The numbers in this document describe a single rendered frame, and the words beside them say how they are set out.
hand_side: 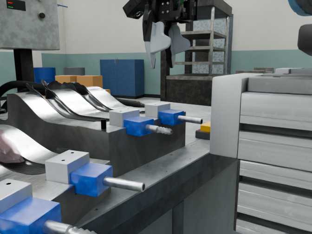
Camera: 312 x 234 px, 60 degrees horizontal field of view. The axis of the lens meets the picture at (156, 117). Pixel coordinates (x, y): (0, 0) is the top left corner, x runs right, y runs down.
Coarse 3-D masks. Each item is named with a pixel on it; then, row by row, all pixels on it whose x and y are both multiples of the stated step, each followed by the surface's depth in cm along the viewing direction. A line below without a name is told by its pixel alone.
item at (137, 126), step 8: (112, 112) 52; (120, 112) 51; (128, 112) 52; (136, 112) 54; (112, 120) 52; (120, 120) 51; (128, 120) 50; (136, 120) 50; (144, 120) 50; (152, 120) 52; (128, 128) 51; (136, 128) 49; (144, 128) 50; (152, 128) 49; (160, 128) 48
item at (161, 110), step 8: (152, 104) 60; (160, 104) 60; (168, 104) 62; (152, 112) 60; (160, 112) 59; (168, 112) 58; (176, 112) 58; (168, 120) 58; (176, 120) 58; (184, 120) 58; (192, 120) 56; (200, 120) 55
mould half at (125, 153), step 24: (24, 96) 65; (72, 96) 74; (96, 96) 79; (0, 120) 73; (24, 120) 65; (48, 120) 60; (72, 120) 60; (48, 144) 60; (72, 144) 54; (96, 144) 50; (120, 144) 50; (144, 144) 56; (168, 144) 63; (120, 168) 51
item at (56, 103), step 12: (48, 84) 75; (60, 84) 79; (72, 84) 78; (48, 96) 72; (84, 96) 77; (60, 108) 67; (96, 108) 72; (108, 108) 75; (84, 120) 59; (96, 120) 61; (108, 120) 59
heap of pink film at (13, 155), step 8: (0, 136) 42; (0, 144) 41; (8, 144) 42; (0, 152) 41; (8, 152) 42; (16, 152) 42; (0, 160) 40; (8, 160) 41; (16, 160) 41; (24, 160) 42
